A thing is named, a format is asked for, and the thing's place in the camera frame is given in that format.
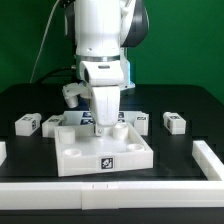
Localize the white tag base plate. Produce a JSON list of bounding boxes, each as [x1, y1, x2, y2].
[[61, 110, 148, 128]]

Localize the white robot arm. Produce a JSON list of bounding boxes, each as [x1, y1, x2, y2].
[[60, 0, 149, 136]]

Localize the white right fence wall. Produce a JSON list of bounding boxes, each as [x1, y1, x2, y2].
[[192, 140, 224, 181]]

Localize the white left fence wall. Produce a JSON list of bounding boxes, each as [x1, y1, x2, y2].
[[0, 141, 7, 166]]

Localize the white fence wall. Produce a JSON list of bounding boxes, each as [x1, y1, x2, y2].
[[0, 181, 224, 210], [0, 141, 7, 166], [192, 140, 224, 181]]

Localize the black cable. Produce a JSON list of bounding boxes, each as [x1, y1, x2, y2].
[[35, 66, 81, 84]]

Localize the white cable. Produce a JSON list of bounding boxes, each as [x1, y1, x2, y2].
[[29, 0, 62, 84]]

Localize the white square table top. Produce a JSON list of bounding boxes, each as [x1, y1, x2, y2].
[[55, 123, 153, 177]]

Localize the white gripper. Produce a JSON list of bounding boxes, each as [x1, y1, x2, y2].
[[62, 59, 125, 138]]

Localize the white front fence wall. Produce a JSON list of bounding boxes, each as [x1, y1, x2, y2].
[[0, 181, 224, 210]]

